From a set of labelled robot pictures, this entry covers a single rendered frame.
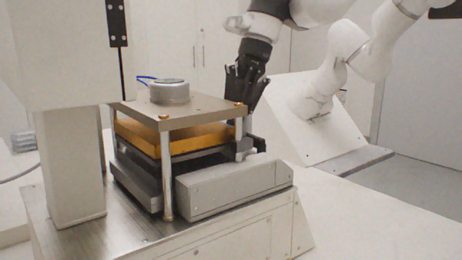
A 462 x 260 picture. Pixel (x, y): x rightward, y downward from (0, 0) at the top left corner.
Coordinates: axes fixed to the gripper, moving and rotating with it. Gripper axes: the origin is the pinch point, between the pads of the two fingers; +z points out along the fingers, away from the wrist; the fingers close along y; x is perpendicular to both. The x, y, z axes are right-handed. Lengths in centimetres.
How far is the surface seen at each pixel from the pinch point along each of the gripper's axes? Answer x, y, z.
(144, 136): -4.7, -23.3, 4.8
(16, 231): 26, -33, 38
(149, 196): -10.6, -22.2, 13.9
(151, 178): -8.3, -21.4, 11.5
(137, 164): -1.5, -21.6, 11.0
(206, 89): 211, 127, -11
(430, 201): 40, 233, 25
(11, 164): 72, -31, 35
